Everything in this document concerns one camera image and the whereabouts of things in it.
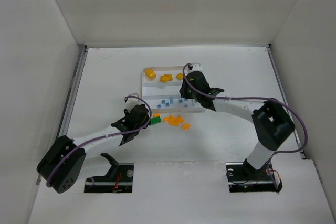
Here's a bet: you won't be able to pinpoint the small yellow lego brick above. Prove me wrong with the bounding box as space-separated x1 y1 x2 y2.
176 73 184 81

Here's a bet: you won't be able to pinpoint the large yellow lego brick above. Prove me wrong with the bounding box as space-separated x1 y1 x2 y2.
144 68 156 80

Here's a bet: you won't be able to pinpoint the green lego brick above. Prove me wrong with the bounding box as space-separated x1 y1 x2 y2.
150 116 162 125

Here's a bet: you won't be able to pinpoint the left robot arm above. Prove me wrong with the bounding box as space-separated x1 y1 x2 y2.
36 103 152 194

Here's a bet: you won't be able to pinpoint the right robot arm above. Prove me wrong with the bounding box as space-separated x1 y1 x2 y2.
180 70 295 170

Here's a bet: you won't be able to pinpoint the light blue lego pieces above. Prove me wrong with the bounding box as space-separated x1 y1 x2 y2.
155 98 190 109

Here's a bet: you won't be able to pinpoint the orange lego pieces pile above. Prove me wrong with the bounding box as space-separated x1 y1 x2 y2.
163 115 191 130

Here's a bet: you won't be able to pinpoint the white divided sorting tray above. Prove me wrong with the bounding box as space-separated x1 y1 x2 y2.
141 66 205 113

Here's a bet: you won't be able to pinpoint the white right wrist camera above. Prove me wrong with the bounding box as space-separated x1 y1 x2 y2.
189 62 203 72

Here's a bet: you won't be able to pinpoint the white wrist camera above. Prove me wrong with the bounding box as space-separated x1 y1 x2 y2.
124 93 139 101
189 62 203 72

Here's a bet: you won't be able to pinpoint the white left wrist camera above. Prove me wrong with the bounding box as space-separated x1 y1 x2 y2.
124 93 139 101

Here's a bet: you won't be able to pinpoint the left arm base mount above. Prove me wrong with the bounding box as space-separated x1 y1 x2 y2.
83 153 134 194

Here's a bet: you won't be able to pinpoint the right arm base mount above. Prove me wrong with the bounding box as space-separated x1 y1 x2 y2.
226 163 283 193

